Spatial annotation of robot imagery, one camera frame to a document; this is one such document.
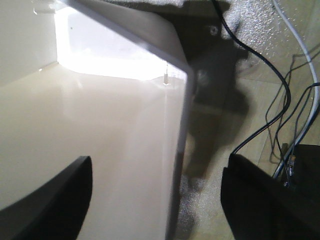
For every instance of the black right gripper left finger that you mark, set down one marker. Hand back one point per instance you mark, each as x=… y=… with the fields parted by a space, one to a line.
x=56 y=210

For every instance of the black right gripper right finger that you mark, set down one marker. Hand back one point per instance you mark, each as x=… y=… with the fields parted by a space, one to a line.
x=258 y=207

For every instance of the white plastic trash bin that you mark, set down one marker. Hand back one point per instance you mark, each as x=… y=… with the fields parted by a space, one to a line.
x=94 y=78

